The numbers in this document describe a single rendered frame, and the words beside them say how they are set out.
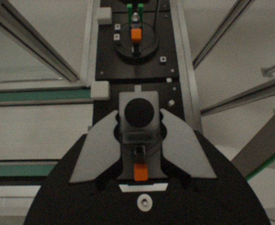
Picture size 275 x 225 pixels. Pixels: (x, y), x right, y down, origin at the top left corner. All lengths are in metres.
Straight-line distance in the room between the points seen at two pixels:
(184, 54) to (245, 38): 0.38
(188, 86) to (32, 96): 0.46
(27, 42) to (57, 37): 0.40
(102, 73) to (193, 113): 0.27
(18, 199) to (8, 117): 0.25
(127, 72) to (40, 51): 0.19
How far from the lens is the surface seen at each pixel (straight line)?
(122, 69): 0.34
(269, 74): 0.69
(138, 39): 0.26
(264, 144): 0.28
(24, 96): 0.47
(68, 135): 0.39
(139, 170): 0.18
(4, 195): 0.47
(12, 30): 0.27
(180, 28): 0.47
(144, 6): 0.51
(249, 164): 0.30
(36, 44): 0.28
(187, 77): 0.36
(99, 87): 0.30
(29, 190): 0.41
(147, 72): 0.33
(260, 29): 0.82
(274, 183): 0.61
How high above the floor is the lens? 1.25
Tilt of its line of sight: 78 degrees down
